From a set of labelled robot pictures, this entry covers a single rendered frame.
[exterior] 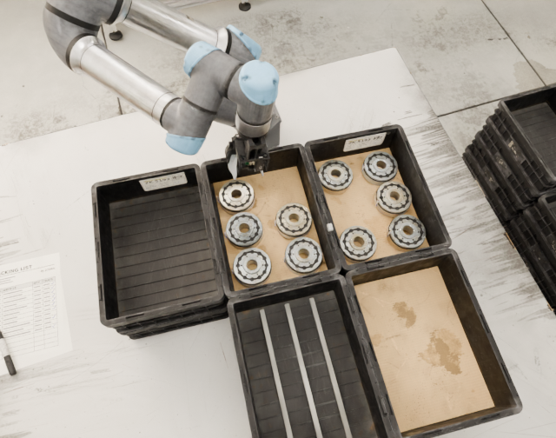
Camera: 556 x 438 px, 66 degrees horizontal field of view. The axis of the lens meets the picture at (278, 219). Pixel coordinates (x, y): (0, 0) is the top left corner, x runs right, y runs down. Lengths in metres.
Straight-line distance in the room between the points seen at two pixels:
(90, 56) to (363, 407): 1.02
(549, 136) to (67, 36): 1.80
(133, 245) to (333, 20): 2.16
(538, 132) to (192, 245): 1.52
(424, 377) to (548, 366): 0.42
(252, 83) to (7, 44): 2.56
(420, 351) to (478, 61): 2.16
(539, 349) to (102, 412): 1.22
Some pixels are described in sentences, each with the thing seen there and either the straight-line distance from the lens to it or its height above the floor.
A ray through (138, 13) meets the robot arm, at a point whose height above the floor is 1.24.
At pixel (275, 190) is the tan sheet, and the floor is 0.83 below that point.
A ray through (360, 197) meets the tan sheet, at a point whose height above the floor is 0.83.
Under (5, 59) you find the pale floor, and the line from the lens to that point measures 3.18.
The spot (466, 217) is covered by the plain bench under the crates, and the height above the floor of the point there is 0.70.
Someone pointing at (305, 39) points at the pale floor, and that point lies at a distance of 2.89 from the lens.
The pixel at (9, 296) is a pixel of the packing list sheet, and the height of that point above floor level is 0.70.
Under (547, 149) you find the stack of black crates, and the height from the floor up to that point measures 0.49.
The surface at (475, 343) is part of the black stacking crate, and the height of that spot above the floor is 0.86.
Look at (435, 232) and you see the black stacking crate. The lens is 1.24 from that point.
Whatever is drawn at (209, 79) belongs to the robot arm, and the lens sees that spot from 0.88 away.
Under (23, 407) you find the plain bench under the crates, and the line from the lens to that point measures 1.43.
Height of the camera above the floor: 1.96
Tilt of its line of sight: 66 degrees down
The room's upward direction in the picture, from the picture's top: 2 degrees clockwise
